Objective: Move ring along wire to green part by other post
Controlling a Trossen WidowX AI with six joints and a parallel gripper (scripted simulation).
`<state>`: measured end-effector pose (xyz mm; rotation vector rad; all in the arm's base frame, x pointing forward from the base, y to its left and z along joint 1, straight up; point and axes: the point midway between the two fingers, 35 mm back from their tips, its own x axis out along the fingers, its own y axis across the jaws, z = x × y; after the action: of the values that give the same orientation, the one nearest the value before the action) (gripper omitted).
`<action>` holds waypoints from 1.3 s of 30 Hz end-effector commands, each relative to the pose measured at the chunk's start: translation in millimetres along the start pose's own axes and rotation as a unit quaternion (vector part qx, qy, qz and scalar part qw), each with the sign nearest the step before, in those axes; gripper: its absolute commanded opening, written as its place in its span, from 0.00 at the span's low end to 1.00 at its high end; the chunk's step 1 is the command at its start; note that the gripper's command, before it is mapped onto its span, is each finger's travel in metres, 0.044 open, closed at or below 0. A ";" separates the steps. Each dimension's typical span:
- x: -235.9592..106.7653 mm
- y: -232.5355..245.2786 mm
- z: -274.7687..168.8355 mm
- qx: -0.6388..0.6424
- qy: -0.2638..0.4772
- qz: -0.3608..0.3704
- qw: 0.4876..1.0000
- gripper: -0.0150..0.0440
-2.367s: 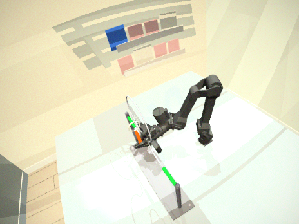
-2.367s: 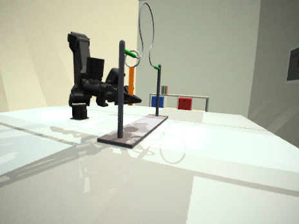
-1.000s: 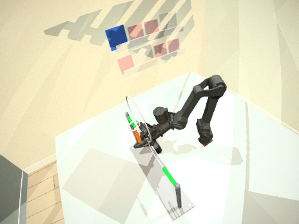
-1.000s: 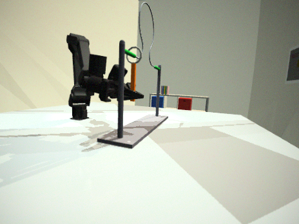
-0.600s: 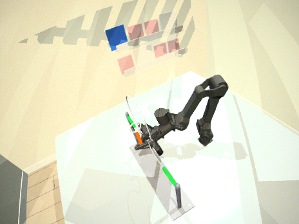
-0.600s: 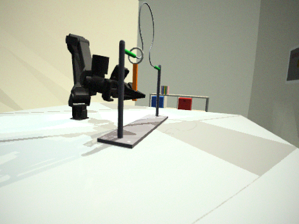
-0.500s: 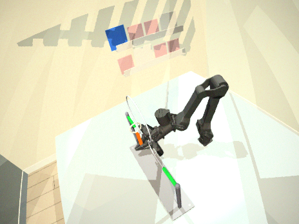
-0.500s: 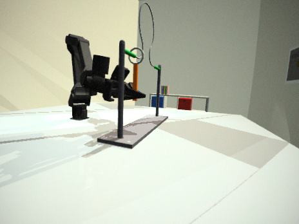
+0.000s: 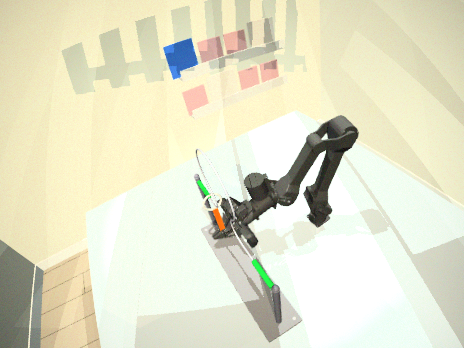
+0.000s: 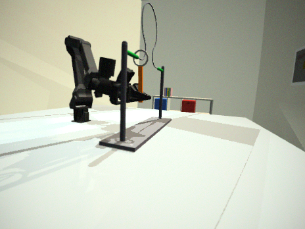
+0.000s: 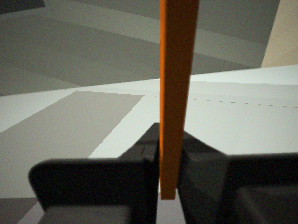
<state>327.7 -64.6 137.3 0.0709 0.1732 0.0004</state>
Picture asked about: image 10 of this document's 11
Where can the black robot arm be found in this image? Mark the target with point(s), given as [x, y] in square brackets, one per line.
[87, 77]

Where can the orange handle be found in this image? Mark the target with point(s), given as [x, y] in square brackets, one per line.
[140, 71]

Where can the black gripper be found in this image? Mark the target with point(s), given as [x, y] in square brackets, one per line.
[132, 93]

